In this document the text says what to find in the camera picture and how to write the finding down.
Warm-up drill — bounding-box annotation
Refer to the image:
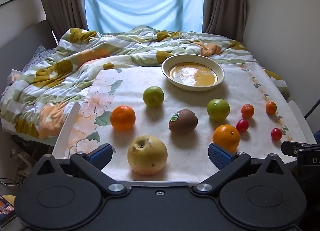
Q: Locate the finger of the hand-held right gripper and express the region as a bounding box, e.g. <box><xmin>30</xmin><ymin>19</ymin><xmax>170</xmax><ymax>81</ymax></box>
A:
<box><xmin>281</xmin><ymin>141</ymin><xmax>304</xmax><ymax>157</ymax></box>

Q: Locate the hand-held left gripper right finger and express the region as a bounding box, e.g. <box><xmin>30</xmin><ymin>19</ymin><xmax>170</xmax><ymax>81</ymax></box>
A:
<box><xmin>196</xmin><ymin>142</ymin><xmax>292</xmax><ymax>194</ymax></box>

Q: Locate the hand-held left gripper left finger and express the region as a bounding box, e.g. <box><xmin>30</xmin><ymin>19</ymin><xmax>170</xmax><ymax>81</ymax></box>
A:
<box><xmin>32</xmin><ymin>143</ymin><xmax>128</xmax><ymax>196</ymax></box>

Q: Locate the red cherry tomato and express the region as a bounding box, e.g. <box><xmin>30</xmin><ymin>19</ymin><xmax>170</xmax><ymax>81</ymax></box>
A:
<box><xmin>236</xmin><ymin>119</ymin><xmax>249</xmax><ymax>133</ymax></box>
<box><xmin>271</xmin><ymin>128</ymin><xmax>283</xmax><ymax>141</ymax></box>

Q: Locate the orange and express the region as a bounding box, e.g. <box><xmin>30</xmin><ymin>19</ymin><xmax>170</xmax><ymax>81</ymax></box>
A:
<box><xmin>212</xmin><ymin>124</ymin><xmax>241</xmax><ymax>153</ymax></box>
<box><xmin>110</xmin><ymin>105</ymin><xmax>136</xmax><ymax>131</ymax></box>

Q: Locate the yellow apple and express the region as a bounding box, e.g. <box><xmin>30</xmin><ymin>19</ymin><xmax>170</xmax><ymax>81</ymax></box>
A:
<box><xmin>127</xmin><ymin>135</ymin><xmax>168</xmax><ymax>176</ymax></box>

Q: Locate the brown kiwi with green sticker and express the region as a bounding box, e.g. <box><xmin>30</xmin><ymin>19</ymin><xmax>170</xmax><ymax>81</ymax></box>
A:
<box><xmin>168</xmin><ymin>109</ymin><xmax>198</xmax><ymax>134</ymax></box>

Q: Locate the cream oval bowl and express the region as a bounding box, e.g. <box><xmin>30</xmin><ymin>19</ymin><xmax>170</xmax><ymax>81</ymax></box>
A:
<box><xmin>161</xmin><ymin>54</ymin><xmax>225</xmax><ymax>92</ymax></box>

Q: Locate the white plastic bar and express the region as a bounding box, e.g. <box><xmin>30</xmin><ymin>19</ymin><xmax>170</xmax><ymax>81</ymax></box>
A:
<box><xmin>52</xmin><ymin>102</ymin><xmax>82</xmax><ymax>159</ymax></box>

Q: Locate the green apple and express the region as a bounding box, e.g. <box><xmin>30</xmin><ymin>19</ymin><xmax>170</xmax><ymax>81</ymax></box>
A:
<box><xmin>143</xmin><ymin>86</ymin><xmax>165</xmax><ymax>108</ymax></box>
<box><xmin>206</xmin><ymin>98</ymin><xmax>231</xmax><ymax>122</ymax></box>

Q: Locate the floral cream tablecloth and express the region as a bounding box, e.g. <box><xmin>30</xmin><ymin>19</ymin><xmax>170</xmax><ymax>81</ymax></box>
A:
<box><xmin>64</xmin><ymin>62</ymin><xmax>310</xmax><ymax>184</ymax></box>

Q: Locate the floral striped blanket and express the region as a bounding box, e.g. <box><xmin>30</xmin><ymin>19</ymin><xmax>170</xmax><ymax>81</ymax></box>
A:
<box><xmin>0</xmin><ymin>25</ymin><xmax>292</xmax><ymax>146</ymax></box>

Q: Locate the colourful printed item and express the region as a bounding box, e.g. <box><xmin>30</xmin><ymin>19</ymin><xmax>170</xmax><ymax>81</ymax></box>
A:
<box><xmin>0</xmin><ymin>193</ymin><xmax>15</xmax><ymax>221</ymax></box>

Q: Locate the small white box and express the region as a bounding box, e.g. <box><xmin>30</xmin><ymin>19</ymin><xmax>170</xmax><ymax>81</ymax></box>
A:
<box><xmin>7</xmin><ymin>69</ymin><xmax>23</xmax><ymax>84</ymax></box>

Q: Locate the grey patterned sheet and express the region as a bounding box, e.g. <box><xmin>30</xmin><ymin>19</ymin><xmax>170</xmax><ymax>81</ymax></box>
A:
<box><xmin>21</xmin><ymin>44</ymin><xmax>57</xmax><ymax>72</ymax></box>

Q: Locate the grey bed headboard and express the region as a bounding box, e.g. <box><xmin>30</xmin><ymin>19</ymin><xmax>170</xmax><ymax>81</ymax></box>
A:
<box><xmin>0</xmin><ymin>19</ymin><xmax>57</xmax><ymax>72</ymax></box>

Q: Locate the light blue window cloth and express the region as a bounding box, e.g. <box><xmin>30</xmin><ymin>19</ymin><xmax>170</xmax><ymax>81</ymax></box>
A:
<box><xmin>82</xmin><ymin>0</ymin><xmax>205</xmax><ymax>34</ymax></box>

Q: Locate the brown curtain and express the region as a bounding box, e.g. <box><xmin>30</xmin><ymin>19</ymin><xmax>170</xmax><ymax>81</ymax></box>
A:
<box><xmin>202</xmin><ymin>0</ymin><xmax>248</xmax><ymax>42</ymax></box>
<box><xmin>35</xmin><ymin>0</ymin><xmax>88</xmax><ymax>40</ymax></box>

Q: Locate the black cable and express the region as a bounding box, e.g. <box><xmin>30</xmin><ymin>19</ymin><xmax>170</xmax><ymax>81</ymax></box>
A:
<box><xmin>304</xmin><ymin>91</ymin><xmax>320</xmax><ymax>119</ymax></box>

